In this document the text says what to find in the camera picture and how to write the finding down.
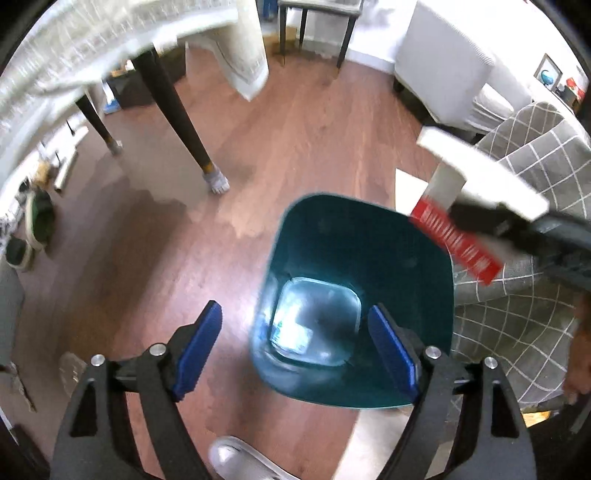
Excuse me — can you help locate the beige tablecloth side table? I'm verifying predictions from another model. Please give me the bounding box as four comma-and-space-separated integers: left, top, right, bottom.
1, 1, 269, 178

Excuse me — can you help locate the white carton front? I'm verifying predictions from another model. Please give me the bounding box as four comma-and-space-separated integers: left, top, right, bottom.
410, 127, 549, 285

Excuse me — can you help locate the front dark table leg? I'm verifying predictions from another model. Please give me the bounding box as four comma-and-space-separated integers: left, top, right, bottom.
132, 48, 229, 195

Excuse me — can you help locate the green white slipper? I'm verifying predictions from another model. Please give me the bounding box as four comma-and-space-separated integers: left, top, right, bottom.
5, 236, 34, 271
25, 190, 56, 251

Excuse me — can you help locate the grey checked round tablecloth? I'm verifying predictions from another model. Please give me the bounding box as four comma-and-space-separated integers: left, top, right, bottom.
452, 102, 590, 408

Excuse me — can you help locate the blue white plastic bag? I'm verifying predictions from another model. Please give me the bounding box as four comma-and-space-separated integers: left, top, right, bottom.
270, 277, 362, 367

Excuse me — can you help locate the small blue globe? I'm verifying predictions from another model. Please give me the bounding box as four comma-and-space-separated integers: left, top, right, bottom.
539, 69, 554, 87

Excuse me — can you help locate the picture frame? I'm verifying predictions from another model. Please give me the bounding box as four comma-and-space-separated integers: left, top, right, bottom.
534, 54, 562, 92

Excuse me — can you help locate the silver rolled tube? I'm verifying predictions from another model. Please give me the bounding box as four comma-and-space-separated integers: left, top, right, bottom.
53, 149, 78, 194

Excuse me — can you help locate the person right hand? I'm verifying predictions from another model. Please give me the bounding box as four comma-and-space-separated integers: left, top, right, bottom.
563, 293, 591, 405

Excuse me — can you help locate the dark teal trash bin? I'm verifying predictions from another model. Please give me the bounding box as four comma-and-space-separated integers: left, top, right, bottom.
250, 193, 454, 409

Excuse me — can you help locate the grey dining chair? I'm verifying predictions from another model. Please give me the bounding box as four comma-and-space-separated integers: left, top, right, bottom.
277, 0, 363, 72

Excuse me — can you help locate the dark table leg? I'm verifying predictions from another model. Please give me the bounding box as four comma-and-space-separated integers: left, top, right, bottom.
75, 91, 123, 156
132, 48, 229, 195

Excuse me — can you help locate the rear dark table leg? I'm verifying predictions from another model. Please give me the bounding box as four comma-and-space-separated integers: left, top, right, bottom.
75, 91, 123, 156

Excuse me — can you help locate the black storage box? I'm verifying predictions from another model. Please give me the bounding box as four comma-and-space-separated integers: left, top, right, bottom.
106, 47, 186, 110

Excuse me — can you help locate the grey armchair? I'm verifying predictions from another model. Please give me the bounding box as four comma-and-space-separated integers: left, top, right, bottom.
393, 1, 532, 134

